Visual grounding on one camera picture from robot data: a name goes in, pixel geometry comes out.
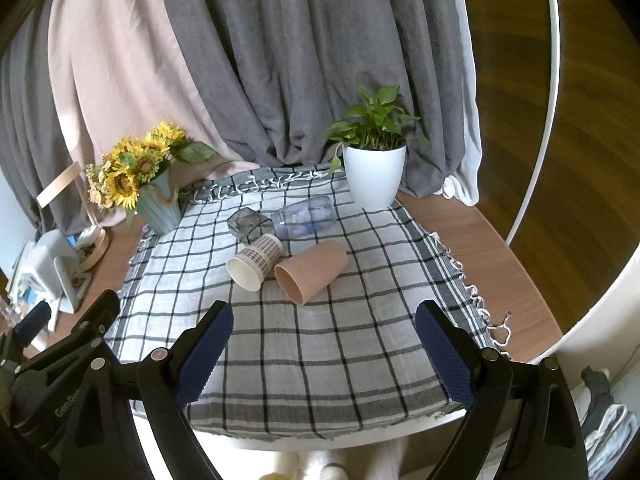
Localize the green plant in white pot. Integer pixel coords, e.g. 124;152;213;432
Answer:
322;79;431;211

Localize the white curved hoop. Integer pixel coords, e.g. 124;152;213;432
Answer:
505;0;559;248

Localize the grey curtain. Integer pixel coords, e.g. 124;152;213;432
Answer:
0;0;481;241

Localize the yellow sunflower bouquet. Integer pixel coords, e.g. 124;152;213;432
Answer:
85;121;218;226

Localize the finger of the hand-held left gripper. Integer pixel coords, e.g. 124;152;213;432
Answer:
14;290;122;387
0;302;53;367

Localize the pink curtain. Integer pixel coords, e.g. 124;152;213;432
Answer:
47;0;251;226

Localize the white sheer curtain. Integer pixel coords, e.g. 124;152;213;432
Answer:
442;0;482;206

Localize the wooden desk lamp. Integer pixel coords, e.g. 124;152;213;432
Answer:
36;162;111;270

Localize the black white checked tablecloth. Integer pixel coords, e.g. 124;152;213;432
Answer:
107;165;513;443

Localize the dark grey cloth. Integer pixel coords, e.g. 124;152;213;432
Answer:
580;366;614;431

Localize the white striped bag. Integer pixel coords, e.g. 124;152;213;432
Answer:
582;404;629;480

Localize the patterned paper cup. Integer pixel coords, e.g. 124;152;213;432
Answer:
226;233;283;292

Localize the pink plastic cup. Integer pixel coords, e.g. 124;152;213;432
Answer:
274;240;349;306

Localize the clear glass cup blue print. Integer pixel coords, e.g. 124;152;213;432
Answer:
270;196;335;241

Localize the pale blue ribbed vase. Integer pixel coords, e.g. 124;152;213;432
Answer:
136;167;183;236

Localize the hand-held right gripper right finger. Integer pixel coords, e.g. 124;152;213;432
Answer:
415;300;590;480

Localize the grey square glass cup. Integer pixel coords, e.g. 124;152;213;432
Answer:
227;207;276;248

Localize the white desktop device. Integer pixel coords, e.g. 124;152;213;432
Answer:
20;232;91;313

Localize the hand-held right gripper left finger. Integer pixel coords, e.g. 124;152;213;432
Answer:
60;301;235;480

